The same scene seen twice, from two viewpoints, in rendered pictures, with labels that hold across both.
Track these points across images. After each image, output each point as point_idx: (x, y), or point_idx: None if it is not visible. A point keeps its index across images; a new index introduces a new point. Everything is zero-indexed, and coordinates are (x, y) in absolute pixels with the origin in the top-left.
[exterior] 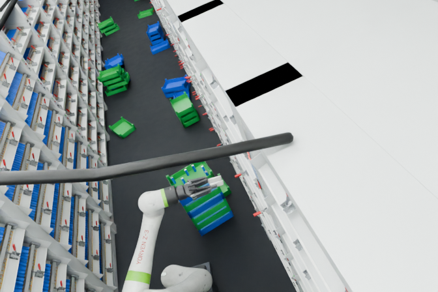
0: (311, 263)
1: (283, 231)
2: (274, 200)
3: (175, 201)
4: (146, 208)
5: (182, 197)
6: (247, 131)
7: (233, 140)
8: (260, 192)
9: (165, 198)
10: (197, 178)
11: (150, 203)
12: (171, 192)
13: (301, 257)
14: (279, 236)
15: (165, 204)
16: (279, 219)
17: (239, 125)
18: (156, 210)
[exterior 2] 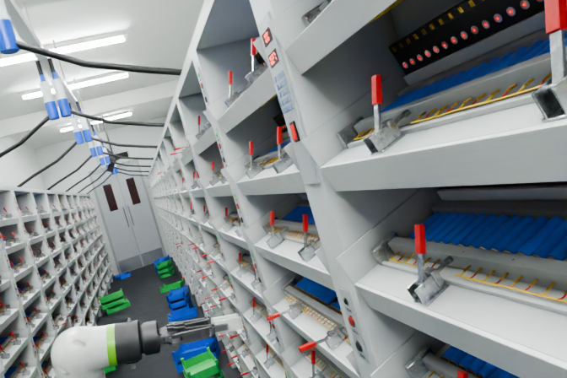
0: (414, 142)
1: (357, 268)
2: (325, 152)
3: (133, 347)
4: (66, 350)
5: (149, 341)
6: None
7: (266, 245)
8: (309, 263)
9: (114, 335)
10: (190, 320)
11: (77, 341)
12: (129, 326)
13: (387, 153)
14: (353, 318)
15: (110, 352)
16: (336, 164)
17: None
18: (85, 364)
